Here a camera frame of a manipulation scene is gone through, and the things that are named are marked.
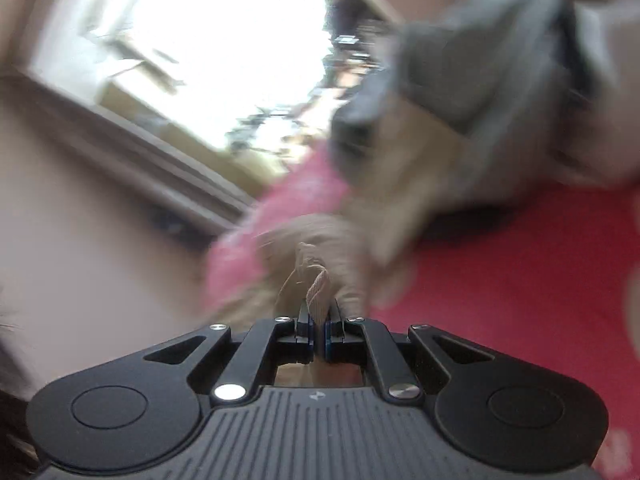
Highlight grey hooded sweatshirt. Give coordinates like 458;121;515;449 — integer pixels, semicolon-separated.
329;0;594;182

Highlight grey beige curtain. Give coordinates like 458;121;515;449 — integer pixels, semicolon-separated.
1;73;253;236

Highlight pink floral bed blanket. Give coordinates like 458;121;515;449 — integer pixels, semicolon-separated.
224;185;639;479

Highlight beige khaki trousers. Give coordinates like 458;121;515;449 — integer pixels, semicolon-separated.
209;94;501;386

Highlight white garment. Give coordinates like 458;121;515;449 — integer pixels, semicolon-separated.
553;0;639;188

